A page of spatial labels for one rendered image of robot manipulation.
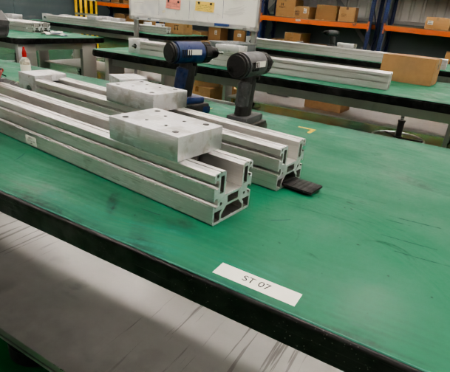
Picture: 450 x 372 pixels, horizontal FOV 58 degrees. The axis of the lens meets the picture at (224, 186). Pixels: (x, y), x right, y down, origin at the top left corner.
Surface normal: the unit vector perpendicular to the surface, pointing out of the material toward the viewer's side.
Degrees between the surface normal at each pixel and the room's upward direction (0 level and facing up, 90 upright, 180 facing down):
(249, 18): 90
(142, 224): 0
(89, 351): 0
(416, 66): 87
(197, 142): 90
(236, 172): 90
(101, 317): 0
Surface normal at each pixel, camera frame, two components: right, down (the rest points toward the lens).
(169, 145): -0.60, 0.27
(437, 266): 0.07, -0.92
